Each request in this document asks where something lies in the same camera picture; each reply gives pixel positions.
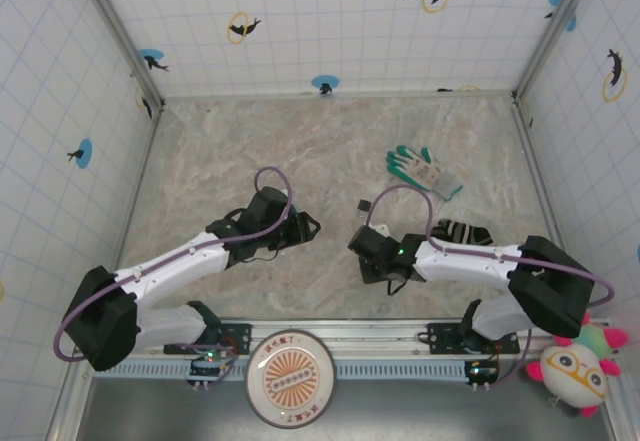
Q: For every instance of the white pink plush toy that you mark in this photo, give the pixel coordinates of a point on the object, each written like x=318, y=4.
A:
x=570, y=371

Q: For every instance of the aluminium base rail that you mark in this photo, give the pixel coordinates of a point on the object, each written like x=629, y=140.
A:
x=380, y=332

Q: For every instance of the aluminium corner post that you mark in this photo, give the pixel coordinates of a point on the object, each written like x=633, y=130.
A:
x=551, y=36
x=122, y=36

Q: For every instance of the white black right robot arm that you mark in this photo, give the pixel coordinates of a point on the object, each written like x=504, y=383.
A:
x=465, y=268

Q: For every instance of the green and white work glove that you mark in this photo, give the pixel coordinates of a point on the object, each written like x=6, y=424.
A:
x=420, y=171

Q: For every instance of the round plate with orange print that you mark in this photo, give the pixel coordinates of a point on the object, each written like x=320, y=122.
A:
x=290, y=378

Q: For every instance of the aluminium table edge bar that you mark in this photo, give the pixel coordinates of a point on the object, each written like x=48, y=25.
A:
x=132, y=211
x=250, y=96
x=542, y=191

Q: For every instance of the black white striped sock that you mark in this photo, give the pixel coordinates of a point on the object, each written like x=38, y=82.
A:
x=465, y=233

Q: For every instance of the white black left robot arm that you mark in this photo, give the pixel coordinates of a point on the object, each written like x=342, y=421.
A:
x=175, y=273

